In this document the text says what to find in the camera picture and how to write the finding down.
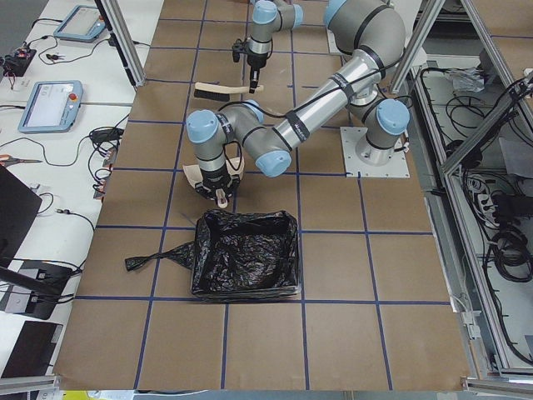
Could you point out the aluminium frame post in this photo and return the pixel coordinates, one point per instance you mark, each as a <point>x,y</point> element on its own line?
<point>119,33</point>

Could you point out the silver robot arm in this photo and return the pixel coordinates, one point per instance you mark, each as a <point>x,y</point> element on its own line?
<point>268,17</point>
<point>372,35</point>

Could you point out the bin with black trash bag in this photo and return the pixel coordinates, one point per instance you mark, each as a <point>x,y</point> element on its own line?
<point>238,256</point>

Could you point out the cream plastic dustpan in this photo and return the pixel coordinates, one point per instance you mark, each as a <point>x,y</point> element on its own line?
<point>233,165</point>

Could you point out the cream hand brush black bristles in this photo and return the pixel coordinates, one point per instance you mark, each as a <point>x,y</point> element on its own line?
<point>221,93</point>

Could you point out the blue teach pendant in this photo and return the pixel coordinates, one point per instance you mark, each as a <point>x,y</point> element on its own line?
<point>52,107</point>
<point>83,24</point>

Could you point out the orange handled scissors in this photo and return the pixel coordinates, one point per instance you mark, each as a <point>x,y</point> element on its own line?
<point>7,160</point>

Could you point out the blue teach pendant far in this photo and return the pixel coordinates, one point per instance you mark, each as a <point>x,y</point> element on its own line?
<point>83,24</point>

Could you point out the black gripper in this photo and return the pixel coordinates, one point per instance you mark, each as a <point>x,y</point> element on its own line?
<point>254,63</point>
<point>215,180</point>

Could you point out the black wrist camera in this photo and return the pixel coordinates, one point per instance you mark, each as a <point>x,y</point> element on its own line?
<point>240,48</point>

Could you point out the blue teach pendant near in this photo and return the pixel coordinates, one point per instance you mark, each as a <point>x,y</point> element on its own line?
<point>52,107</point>

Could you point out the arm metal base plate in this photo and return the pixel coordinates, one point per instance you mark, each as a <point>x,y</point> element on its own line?
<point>362,160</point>

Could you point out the black laptop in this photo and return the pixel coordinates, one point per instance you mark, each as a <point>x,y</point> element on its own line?
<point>19,207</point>

